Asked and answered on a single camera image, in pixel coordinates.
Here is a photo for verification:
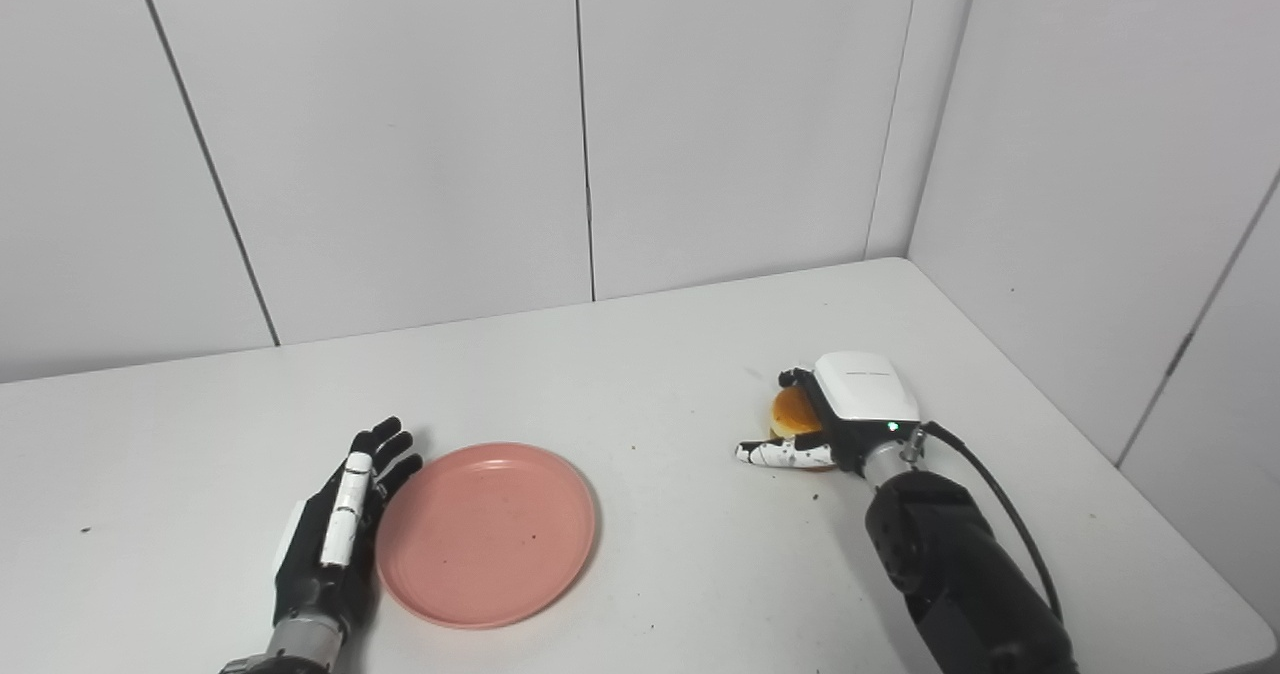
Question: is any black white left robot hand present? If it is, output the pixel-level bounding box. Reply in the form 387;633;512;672
272;416;424;627

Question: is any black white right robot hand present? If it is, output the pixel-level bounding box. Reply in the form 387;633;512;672
736;351;922;475

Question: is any toy hamburger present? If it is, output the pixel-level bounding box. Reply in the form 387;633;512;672
769;386;836;470

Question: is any pink round plate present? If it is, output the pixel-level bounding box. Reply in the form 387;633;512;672
375;442;597;630

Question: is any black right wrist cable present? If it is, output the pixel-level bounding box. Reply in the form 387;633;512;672
905;420;1064;623

